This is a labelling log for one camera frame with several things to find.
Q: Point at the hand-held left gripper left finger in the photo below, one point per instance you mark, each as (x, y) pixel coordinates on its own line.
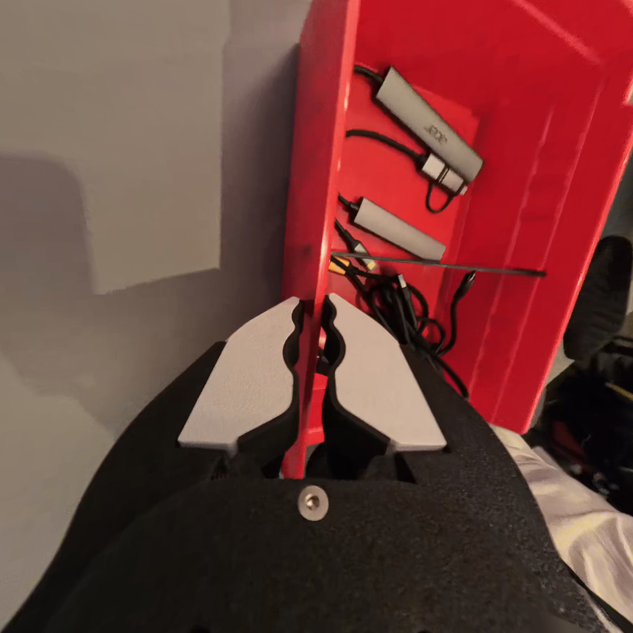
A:
(247, 381)

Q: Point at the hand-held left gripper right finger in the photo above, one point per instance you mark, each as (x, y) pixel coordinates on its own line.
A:
(376, 385)

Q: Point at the red plastic bin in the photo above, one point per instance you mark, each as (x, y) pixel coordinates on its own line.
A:
(519, 148)

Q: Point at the plain grey usb hub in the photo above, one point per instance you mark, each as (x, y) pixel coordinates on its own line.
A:
(400, 230)

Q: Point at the black bin divider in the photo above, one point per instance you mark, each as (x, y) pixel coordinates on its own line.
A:
(445, 265)

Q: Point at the white cloth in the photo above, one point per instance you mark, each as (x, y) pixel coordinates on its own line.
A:
(568, 519)

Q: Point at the black padded mat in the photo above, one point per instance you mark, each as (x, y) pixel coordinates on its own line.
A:
(603, 296)

